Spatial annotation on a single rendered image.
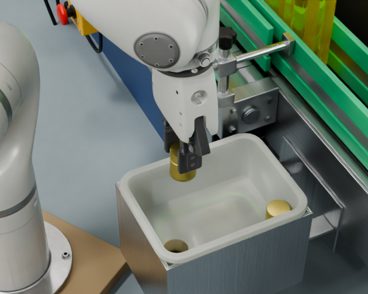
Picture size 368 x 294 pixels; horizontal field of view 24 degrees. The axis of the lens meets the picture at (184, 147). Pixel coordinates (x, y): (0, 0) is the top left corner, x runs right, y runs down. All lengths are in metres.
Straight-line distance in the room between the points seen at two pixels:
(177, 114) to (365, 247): 0.35
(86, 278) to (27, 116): 0.31
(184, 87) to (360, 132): 0.29
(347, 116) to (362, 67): 0.10
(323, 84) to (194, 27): 0.37
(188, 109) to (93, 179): 0.59
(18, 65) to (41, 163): 0.48
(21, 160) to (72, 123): 0.47
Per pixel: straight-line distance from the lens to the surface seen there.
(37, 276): 1.36
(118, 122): 1.65
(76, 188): 1.54
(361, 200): 1.16
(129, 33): 0.84
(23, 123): 1.20
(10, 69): 1.13
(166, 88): 1.00
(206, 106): 0.99
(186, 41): 0.84
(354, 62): 1.25
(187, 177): 1.11
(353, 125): 1.16
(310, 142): 1.23
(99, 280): 1.37
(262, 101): 1.26
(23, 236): 1.28
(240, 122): 1.27
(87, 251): 1.41
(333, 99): 1.18
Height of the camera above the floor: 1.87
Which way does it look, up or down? 45 degrees down
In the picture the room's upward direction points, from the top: straight up
